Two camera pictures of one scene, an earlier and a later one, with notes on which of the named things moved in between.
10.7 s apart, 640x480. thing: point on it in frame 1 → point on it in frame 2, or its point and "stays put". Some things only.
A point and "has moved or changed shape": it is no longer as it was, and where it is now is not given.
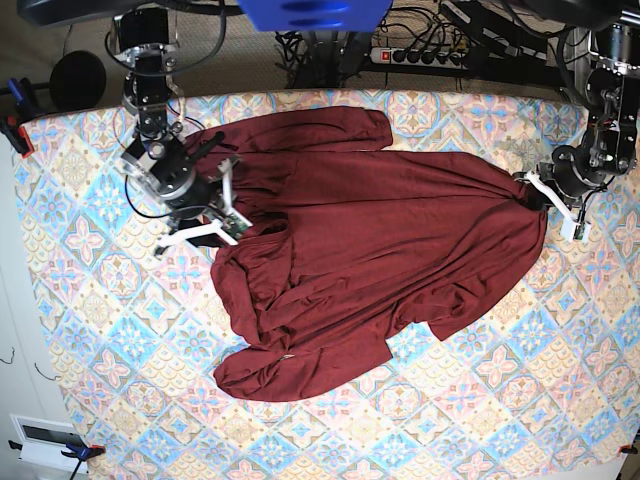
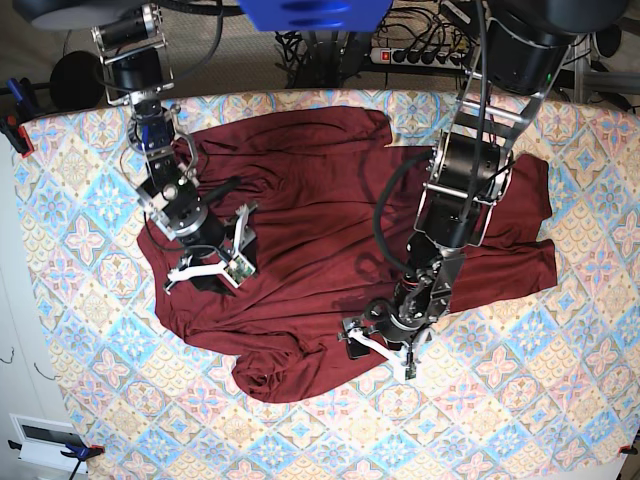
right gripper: (568, 175) → (395, 327)
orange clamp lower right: (627, 448) stays put
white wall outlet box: (44, 440) stays put
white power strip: (420, 56) stays put
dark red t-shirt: (343, 236) has moved or changed shape
